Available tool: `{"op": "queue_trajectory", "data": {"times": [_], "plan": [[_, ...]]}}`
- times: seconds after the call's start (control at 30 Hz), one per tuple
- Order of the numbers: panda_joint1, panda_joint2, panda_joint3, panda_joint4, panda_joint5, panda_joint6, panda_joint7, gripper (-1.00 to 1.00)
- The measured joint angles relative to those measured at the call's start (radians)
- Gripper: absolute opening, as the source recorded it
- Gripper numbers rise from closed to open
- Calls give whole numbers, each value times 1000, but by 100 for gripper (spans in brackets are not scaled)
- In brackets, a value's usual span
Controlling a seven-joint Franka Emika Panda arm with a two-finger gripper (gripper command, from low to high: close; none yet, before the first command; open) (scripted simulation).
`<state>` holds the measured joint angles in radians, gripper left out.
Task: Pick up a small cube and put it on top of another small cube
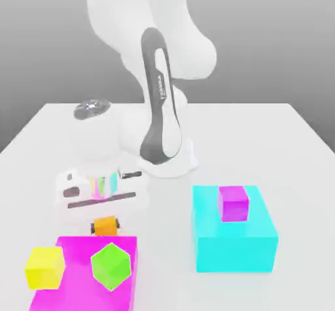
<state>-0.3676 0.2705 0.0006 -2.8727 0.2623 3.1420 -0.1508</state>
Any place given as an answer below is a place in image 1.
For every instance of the small yellow cube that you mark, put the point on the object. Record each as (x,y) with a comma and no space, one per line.
(44,269)

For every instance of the small orange cube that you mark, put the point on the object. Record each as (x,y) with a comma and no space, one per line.
(105,226)

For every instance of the small green cube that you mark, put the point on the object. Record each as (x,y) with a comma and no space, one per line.
(111,266)

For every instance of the large magenta box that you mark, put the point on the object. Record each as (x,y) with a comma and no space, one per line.
(78,298)

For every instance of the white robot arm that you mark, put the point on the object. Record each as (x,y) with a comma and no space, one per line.
(136,15)

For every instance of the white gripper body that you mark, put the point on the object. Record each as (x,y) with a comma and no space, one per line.
(104,207)

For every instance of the large cyan box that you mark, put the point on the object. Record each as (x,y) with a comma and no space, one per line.
(235,248)

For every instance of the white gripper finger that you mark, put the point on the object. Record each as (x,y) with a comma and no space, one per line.
(92,228)
(118,226)

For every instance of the small purple cube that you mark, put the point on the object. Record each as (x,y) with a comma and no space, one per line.
(233,205)

